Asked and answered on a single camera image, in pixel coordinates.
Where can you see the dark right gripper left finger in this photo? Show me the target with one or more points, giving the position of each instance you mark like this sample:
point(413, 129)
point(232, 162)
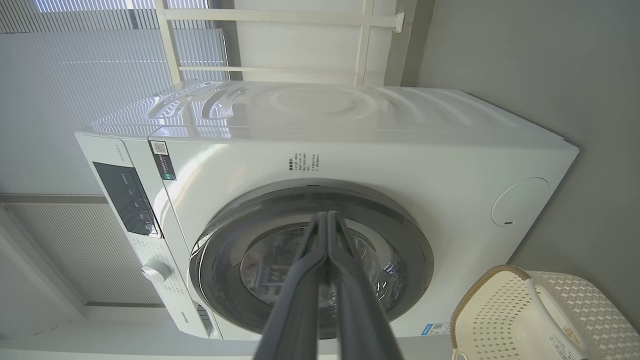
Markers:
point(300, 310)

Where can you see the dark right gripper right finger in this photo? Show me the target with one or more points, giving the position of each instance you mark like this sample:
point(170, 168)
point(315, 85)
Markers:
point(360, 310)

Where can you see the black round glass door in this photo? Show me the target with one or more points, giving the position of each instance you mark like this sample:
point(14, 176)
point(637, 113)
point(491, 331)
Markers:
point(400, 250)

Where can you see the white basket brown rim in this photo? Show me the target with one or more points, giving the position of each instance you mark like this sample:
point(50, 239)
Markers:
point(500, 320)

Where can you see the white front-load washing machine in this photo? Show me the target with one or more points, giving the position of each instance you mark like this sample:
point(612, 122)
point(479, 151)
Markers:
point(400, 150)

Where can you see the paper basket label sticker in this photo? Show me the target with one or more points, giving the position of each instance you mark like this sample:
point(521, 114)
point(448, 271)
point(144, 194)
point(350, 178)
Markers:
point(562, 346)

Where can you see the blue energy label sticker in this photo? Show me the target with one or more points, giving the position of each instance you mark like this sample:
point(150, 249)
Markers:
point(435, 328)

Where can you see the printed text label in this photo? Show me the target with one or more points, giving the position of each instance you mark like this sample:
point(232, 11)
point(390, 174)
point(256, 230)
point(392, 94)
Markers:
point(304, 163)

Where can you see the white control knob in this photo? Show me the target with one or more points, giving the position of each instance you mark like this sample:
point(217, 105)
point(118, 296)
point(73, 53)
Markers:
point(156, 270)

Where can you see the round white filter cover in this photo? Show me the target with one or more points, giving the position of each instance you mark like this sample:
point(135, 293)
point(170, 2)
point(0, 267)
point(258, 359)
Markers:
point(520, 202)

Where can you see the black QR code sticker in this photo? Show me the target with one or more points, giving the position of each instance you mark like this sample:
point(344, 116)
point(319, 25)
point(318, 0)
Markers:
point(162, 160)

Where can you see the black control panel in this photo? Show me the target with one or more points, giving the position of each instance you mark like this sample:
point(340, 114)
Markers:
point(125, 200)

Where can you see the white ribbed blind panel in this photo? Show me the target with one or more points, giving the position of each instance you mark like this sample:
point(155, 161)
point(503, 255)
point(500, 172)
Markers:
point(75, 250)

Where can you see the white window blind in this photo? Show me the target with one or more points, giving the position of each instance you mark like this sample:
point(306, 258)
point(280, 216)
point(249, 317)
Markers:
point(75, 90)

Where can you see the white metal frame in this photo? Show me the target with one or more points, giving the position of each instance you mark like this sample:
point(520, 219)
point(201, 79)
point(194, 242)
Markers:
point(280, 17)

